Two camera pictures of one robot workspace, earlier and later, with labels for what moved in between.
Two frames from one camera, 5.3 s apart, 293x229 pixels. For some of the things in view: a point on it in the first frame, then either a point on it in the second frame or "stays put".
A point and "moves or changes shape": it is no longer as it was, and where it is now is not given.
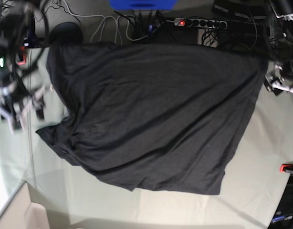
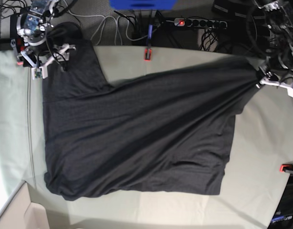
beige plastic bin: [20, 213] stays put
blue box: [142, 5] stays put
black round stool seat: [66, 34] stays put
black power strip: [200, 23] stays put
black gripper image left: [17, 95] → [39, 52]
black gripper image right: [273, 81] → [268, 75]
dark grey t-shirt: [153, 117] moves or changes shape
